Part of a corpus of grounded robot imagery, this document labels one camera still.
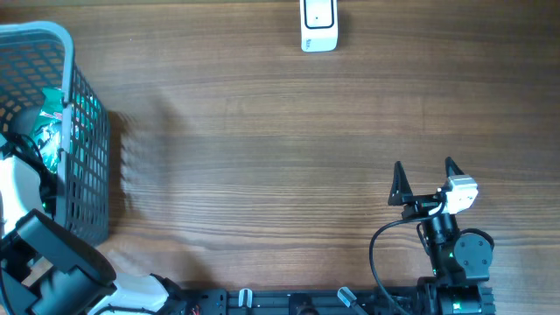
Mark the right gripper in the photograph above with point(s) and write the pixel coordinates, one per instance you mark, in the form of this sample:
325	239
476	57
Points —
401	193

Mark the green 3M gloves packet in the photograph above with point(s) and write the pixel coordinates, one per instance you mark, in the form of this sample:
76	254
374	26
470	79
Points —
47	128

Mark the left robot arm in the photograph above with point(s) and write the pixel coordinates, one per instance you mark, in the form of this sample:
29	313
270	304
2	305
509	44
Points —
45	269

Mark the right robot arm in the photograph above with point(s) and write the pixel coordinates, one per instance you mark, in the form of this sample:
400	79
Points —
460	258

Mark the white barcode scanner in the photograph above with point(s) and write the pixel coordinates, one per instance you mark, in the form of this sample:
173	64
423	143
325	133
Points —
319	25

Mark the grey plastic mesh basket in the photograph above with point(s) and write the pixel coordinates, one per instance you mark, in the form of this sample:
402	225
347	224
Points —
39	55

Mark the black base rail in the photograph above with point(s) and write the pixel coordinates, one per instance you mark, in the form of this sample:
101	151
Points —
306	302

